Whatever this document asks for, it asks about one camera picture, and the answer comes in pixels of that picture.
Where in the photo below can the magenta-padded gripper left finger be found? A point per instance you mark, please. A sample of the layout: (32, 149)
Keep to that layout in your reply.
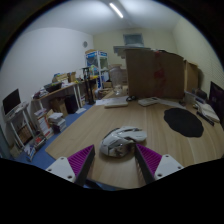
(80, 161)

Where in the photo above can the cluttered wooden side desk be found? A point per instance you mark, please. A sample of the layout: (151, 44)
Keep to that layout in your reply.
(56, 90)

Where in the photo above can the dark brown bag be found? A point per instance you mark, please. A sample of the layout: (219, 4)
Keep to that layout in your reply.
(200, 94)

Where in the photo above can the black computer tower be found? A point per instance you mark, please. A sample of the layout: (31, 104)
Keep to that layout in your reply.
(71, 104)

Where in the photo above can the large brown cardboard box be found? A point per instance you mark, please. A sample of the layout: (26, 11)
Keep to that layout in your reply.
(143, 75)

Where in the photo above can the tall narrow cardboard box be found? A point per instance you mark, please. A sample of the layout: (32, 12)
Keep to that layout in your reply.
(191, 76)

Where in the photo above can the flat white box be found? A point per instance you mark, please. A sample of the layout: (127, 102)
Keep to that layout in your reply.
(116, 103)

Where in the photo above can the white and blue shelf unit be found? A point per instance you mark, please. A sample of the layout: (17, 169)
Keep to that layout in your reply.
(96, 65)

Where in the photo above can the stack of books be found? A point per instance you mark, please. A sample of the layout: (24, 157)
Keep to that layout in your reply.
(57, 121)

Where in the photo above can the black computer monitor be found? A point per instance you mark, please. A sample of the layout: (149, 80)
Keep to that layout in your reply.
(11, 101)

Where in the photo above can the long ceiling light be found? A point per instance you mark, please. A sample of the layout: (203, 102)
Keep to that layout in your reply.
(116, 10)

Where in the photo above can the white and grey computer mouse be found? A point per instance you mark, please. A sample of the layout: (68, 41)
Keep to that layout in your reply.
(118, 141)

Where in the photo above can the round wall clock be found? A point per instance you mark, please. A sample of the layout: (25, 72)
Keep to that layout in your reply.
(85, 44)

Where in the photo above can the white open book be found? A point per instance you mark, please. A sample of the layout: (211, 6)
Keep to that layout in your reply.
(209, 111)

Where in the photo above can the black round mouse pad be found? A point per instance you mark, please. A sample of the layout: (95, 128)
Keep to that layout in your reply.
(183, 122)

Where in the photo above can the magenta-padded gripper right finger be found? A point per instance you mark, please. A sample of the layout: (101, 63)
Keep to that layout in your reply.
(150, 160)

